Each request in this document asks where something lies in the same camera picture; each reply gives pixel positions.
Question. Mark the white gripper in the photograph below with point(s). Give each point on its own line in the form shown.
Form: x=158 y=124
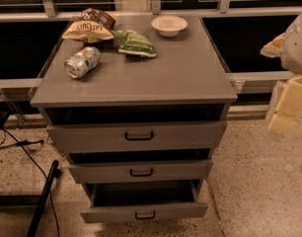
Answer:
x=297 y=49

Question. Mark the grey bottom drawer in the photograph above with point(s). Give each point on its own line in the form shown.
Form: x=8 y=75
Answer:
x=143 y=201

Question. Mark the grey drawer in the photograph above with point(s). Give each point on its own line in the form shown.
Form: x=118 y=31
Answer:
x=143 y=201
x=146 y=171
x=136 y=136

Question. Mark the grey top drawer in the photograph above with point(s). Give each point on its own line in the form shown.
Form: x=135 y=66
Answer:
x=136 y=136

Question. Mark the grey drawer cabinet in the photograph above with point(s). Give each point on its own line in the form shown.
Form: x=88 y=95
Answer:
x=185 y=81

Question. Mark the grey middle drawer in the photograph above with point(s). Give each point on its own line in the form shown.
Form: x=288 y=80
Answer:
x=146 y=171

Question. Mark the white bowl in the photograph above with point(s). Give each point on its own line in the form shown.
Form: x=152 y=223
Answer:
x=169 y=26

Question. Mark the green snack bag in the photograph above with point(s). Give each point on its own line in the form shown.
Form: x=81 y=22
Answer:
x=134 y=43

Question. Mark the brown chip bag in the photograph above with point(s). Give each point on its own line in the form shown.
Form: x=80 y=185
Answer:
x=91 y=26

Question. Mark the silver soda can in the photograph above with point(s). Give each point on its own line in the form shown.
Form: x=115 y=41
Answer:
x=82 y=62

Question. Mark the black stand leg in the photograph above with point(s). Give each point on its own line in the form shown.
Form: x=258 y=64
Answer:
x=53 y=172

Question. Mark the metal railing frame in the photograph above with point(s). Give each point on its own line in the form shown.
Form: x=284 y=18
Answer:
x=30 y=29

